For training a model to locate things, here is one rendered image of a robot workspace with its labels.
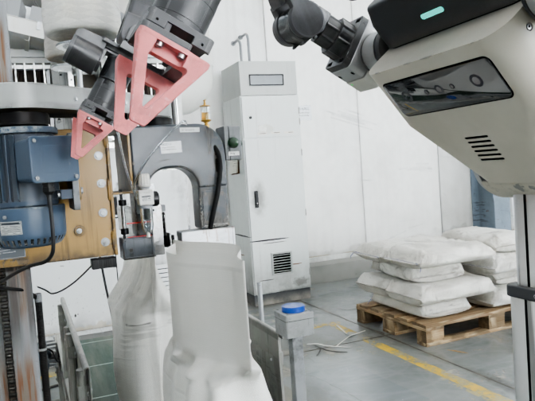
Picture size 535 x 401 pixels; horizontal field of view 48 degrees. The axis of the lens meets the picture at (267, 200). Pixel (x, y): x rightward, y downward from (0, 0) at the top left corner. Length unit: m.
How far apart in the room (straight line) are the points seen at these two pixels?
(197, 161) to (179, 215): 2.81
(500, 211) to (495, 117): 6.01
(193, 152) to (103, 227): 0.29
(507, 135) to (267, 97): 4.36
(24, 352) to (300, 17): 1.02
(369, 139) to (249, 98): 1.72
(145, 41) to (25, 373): 1.20
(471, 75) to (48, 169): 0.80
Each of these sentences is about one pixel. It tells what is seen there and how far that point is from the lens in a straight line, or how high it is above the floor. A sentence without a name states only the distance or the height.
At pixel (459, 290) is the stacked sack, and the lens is 4.17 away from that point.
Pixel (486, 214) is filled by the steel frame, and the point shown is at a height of 0.51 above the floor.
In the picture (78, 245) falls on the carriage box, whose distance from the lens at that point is 1.52.
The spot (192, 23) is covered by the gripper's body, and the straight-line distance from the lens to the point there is 0.59.
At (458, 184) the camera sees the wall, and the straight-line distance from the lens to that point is 7.19.
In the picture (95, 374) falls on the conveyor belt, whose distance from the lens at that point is 2.80.
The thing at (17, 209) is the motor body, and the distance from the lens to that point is 1.30.
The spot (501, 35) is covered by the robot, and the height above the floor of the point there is 1.38.
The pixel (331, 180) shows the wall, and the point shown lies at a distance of 6.27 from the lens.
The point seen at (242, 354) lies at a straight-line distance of 1.13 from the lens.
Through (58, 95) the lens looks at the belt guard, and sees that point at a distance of 1.34.
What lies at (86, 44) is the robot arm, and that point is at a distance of 1.19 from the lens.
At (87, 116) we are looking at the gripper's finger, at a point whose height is 1.33.
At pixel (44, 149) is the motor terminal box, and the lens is 1.24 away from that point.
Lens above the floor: 1.21
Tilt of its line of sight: 3 degrees down
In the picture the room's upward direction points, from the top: 4 degrees counter-clockwise
